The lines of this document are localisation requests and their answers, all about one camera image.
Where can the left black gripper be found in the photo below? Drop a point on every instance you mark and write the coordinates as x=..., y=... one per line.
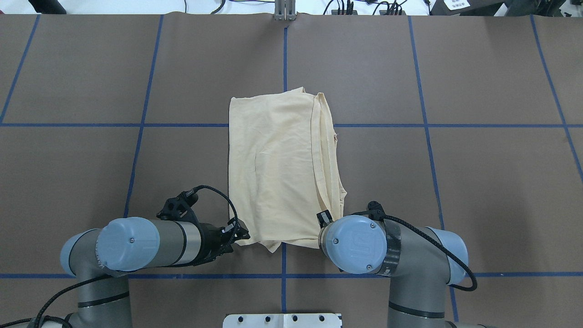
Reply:
x=211, y=240

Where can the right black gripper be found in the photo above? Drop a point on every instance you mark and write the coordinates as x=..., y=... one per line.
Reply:
x=324, y=218

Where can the cream long sleeve shirt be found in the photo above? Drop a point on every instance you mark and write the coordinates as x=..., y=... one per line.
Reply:
x=283, y=167

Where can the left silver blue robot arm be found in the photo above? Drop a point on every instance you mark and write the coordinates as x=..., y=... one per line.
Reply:
x=101, y=260

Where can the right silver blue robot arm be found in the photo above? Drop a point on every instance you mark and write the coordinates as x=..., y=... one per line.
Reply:
x=421, y=263

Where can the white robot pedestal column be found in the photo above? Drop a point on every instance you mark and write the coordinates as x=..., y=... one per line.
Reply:
x=284, y=320

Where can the aluminium frame post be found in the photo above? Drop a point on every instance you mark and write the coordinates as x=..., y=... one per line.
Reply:
x=285, y=10

